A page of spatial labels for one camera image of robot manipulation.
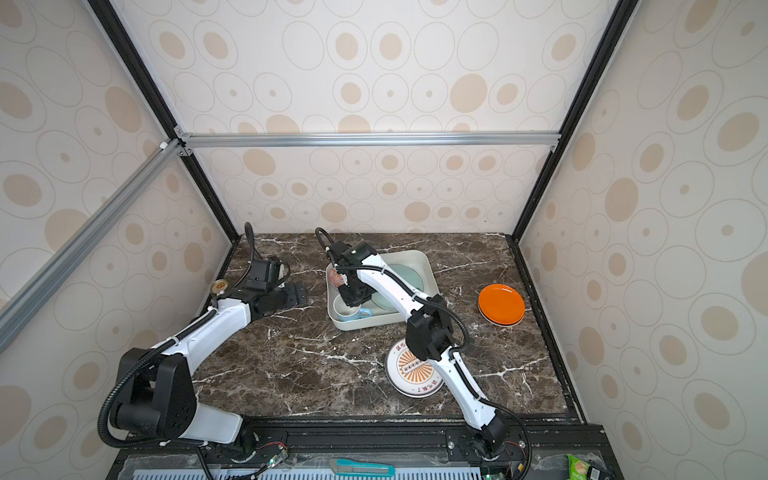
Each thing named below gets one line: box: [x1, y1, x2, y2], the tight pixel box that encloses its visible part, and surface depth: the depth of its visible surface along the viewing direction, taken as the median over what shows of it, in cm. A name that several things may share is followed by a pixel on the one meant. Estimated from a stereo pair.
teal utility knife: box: [329, 458, 395, 476], surface depth 71 cm
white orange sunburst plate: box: [385, 338, 444, 399], surface depth 86 cm
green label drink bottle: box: [210, 279, 229, 294], surface depth 94 cm
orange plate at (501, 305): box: [478, 283, 526, 328], surface depth 99 cm
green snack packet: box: [566, 454, 613, 480], surface depth 71 cm
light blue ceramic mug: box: [333, 294, 373, 322], surface depth 89 cm
